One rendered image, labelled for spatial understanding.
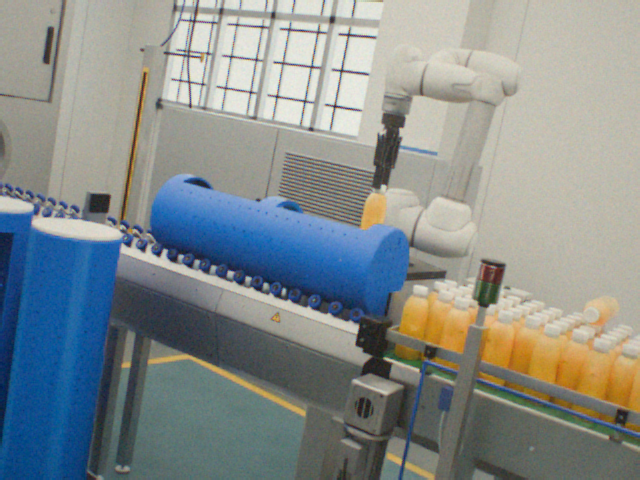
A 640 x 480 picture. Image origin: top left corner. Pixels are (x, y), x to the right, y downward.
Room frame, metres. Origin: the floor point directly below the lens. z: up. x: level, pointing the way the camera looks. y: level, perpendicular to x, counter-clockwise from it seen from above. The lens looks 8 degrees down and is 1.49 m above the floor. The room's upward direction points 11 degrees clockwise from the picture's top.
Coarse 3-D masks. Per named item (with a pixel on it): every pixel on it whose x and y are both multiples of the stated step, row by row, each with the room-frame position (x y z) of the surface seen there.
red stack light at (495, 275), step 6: (480, 264) 1.80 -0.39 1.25; (480, 270) 1.80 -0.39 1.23; (486, 270) 1.78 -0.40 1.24; (492, 270) 1.78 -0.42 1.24; (498, 270) 1.78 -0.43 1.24; (504, 270) 1.79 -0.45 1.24; (480, 276) 1.79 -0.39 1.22; (486, 276) 1.78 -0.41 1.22; (492, 276) 1.78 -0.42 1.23; (498, 276) 1.78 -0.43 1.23; (492, 282) 1.78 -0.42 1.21; (498, 282) 1.78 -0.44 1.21
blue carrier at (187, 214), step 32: (160, 192) 2.68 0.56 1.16; (192, 192) 2.63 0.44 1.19; (160, 224) 2.64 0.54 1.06; (192, 224) 2.57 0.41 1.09; (224, 224) 2.50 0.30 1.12; (256, 224) 2.45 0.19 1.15; (288, 224) 2.40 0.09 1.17; (320, 224) 2.37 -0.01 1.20; (224, 256) 2.51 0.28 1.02; (256, 256) 2.43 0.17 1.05; (288, 256) 2.36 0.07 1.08; (320, 256) 2.30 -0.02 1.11; (352, 256) 2.26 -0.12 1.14; (384, 256) 2.30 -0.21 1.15; (288, 288) 2.43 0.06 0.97; (320, 288) 2.32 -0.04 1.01; (352, 288) 2.25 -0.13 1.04; (384, 288) 2.34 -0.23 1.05
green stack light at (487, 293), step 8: (480, 280) 1.80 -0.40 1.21; (480, 288) 1.79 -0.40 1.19; (488, 288) 1.78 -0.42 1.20; (496, 288) 1.78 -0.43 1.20; (472, 296) 1.81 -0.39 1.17; (480, 296) 1.78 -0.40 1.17; (488, 296) 1.78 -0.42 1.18; (496, 296) 1.78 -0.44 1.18; (488, 304) 1.78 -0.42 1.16; (496, 304) 1.79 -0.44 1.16
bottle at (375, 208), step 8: (376, 192) 2.43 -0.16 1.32; (384, 192) 2.44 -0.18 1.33; (368, 200) 2.43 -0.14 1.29; (376, 200) 2.41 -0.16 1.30; (384, 200) 2.42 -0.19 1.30; (368, 208) 2.42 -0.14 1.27; (376, 208) 2.41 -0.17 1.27; (384, 208) 2.42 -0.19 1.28; (368, 216) 2.41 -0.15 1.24; (376, 216) 2.41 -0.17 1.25; (384, 216) 2.43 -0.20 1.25; (360, 224) 2.44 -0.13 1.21; (368, 224) 2.41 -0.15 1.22
